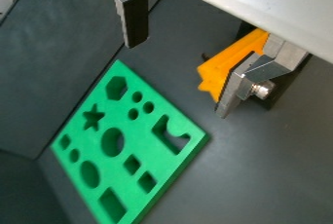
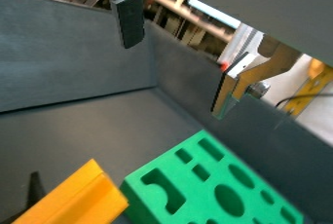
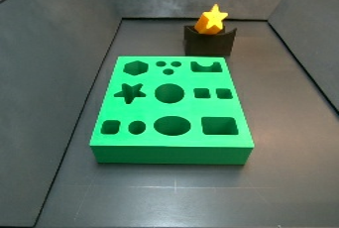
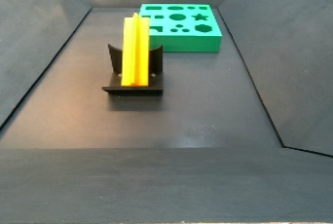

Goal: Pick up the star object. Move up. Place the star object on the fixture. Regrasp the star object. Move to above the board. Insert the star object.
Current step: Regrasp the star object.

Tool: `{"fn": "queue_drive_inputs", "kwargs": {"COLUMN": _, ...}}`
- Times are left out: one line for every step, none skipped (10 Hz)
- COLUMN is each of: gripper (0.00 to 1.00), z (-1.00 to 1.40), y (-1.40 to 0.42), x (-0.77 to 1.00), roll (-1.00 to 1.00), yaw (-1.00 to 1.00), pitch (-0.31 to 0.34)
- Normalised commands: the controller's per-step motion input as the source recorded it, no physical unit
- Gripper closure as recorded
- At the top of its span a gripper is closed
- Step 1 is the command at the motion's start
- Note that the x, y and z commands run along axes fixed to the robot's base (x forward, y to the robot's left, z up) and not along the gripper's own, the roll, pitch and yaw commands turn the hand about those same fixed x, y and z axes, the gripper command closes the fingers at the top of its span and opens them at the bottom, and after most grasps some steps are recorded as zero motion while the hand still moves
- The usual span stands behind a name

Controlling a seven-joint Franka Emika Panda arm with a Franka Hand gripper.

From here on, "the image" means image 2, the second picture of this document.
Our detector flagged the green shape insertion block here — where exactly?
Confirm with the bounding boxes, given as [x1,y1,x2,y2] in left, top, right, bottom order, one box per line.
[120,131,306,224]

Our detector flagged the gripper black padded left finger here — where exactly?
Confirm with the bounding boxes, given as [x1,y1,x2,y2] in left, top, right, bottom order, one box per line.
[111,0,144,49]

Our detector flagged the yellow star prism object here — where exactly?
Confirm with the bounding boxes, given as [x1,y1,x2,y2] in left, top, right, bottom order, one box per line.
[12,159,128,224]

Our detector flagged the black cable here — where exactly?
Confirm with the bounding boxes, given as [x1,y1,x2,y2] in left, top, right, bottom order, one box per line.
[273,93,333,109]

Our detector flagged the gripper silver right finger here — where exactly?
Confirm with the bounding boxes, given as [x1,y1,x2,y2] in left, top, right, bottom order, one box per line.
[211,34,302,119]

